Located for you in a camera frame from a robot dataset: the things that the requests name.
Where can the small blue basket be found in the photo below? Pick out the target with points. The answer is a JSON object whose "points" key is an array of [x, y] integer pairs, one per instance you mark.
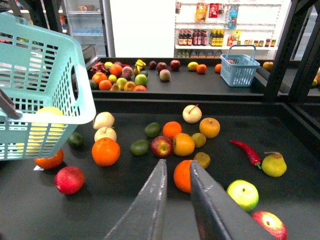
{"points": [[238, 70]]}

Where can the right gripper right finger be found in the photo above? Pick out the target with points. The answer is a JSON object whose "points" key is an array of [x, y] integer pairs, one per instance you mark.
{"points": [[217, 215]]}

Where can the light teal shopping basket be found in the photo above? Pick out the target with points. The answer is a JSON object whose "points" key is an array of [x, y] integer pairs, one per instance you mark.
{"points": [[44, 74]]}

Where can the yellow orange apple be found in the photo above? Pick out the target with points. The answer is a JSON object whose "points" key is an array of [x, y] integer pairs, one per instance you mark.
{"points": [[183, 145]]}

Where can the red apple right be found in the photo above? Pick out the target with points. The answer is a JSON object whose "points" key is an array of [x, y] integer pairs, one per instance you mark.
{"points": [[272, 223]]}

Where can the white pear lower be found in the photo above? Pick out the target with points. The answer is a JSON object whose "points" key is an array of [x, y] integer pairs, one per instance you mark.
{"points": [[105, 132]]}

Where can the red pomegranate fruit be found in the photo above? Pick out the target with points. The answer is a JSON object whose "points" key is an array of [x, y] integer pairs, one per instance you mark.
{"points": [[69, 180]]}

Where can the green apple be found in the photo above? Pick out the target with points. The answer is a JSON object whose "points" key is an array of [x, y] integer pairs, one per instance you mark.
{"points": [[244, 193]]}

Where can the black fruit display tray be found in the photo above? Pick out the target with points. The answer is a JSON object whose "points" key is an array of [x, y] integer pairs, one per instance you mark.
{"points": [[31, 208]]}

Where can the olive kiwi lower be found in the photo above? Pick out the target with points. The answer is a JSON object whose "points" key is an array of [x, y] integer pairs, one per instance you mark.
{"points": [[203, 159]]}

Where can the white grocery wall shelf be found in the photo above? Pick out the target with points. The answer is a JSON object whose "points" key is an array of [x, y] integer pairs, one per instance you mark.
{"points": [[208, 28]]}

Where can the glass top freezer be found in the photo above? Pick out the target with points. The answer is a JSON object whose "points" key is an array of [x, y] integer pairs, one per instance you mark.
{"points": [[90, 53]]}

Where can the small orange mandarin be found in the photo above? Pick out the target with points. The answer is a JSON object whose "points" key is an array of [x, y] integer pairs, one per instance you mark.
{"points": [[171, 129]]}

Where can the dark green lime left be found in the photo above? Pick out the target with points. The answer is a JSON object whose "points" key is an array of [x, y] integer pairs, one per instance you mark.
{"points": [[75, 140]]}

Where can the yellow green pear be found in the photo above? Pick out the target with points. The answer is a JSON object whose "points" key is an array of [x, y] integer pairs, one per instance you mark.
{"points": [[274, 164]]}

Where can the olive kiwi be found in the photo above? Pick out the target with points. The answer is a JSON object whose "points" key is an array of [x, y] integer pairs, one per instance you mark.
{"points": [[203, 159], [199, 139]]}

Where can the large orange centre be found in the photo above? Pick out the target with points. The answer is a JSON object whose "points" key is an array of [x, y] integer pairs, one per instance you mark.
{"points": [[181, 176]]}

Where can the black shelf upright post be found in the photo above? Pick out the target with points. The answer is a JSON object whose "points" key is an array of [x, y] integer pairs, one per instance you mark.
{"points": [[310, 62]]}

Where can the large orange left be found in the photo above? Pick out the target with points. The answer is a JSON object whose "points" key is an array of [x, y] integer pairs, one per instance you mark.
{"points": [[105, 152]]}

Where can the orange persimmon green calyx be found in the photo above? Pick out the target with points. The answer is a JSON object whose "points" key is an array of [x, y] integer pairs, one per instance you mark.
{"points": [[48, 163]]}

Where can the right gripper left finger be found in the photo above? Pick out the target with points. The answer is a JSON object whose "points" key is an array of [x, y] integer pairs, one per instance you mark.
{"points": [[144, 220]]}

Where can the olive kiwi upper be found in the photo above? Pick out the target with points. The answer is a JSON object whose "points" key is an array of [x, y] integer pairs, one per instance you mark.
{"points": [[199, 139]]}

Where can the red yellow apple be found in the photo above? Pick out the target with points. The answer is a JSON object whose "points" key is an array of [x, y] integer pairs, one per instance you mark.
{"points": [[161, 146]]}

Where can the green lime lower middle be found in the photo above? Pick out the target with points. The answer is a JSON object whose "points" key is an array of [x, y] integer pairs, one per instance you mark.
{"points": [[139, 147]]}

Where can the yellow lemon large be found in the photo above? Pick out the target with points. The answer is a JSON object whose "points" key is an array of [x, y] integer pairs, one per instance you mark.
{"points": [[41, 135]]}

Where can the large orange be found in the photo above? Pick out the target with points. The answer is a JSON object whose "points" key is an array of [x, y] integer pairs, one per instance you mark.
{"points": [[105, 152], [181, 176]]}

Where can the white pear upper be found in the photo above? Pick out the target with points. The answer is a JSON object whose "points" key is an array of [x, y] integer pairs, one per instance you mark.
{"points": [[103, 119]]}

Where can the red chili pepper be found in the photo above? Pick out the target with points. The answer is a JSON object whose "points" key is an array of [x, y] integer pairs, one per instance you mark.
{"points": [[251, 154]]}

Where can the white price tag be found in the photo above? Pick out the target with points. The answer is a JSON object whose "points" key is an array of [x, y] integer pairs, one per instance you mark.
{"points": [[37, 168]]}

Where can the grey-brown basket handle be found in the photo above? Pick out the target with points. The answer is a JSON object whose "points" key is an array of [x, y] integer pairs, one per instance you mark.
{"points": [[8, 107]]}

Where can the green lime upper middle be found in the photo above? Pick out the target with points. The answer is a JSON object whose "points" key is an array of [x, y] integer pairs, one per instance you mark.
{"points": [[152, 130]]}

